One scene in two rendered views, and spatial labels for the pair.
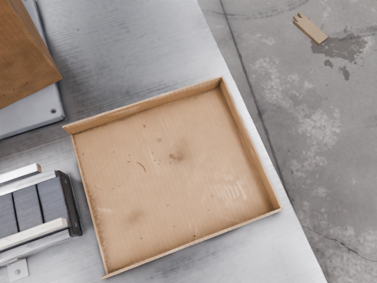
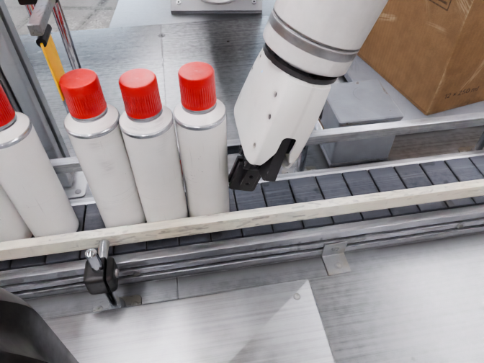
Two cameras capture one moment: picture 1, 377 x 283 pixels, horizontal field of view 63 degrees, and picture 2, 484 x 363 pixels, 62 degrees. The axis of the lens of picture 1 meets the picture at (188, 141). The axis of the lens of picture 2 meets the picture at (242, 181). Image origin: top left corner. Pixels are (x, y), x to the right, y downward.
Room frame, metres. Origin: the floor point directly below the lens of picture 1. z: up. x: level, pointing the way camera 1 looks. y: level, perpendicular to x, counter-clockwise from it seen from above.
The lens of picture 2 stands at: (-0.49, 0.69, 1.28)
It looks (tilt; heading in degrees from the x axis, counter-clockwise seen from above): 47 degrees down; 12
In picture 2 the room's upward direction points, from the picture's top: straight up
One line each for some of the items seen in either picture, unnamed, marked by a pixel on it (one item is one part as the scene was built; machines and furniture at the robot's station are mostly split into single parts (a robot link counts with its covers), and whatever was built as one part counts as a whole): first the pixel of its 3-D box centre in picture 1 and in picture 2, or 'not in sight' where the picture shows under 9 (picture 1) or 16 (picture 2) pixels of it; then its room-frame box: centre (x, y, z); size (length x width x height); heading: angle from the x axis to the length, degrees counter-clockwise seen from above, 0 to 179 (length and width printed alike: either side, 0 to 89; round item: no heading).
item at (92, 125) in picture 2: not in sight; (106, 161); (-0.22, 0.89, 0.98); 0.05 x 0.05 x 0.20
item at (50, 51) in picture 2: not in sight; (54, 63); (-0.21, 0.91, 1.09); 0.03 x 0.01 x 0.06; 22
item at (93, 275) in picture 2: not in sight; (106, 282); (-0.31, 0.87, 0.89); 0.03 x 0.03 x 0.12; 22
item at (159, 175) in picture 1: (169, 168); not in sight; (0.12, 0.03, 0.85); 0.30 x 0.26 x 0.04; 112
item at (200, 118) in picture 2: not in sight; (204, 153); (-0.18, 0.79, 0.98); 0.05 x 0.05 x 0.20
